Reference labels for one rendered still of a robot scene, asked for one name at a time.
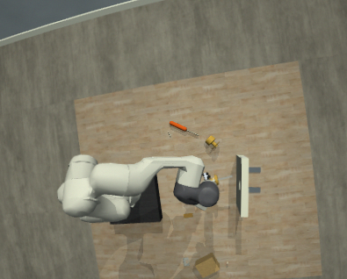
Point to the tan cardboard box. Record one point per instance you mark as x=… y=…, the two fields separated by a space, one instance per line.
x=207 y=265

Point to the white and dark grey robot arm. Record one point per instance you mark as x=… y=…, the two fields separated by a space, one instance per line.
x=118 y=184

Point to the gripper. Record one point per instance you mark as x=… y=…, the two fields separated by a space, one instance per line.
x=206 y=176

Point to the orange-handled screwdriver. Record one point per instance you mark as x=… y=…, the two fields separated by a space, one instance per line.
x=178 y=126

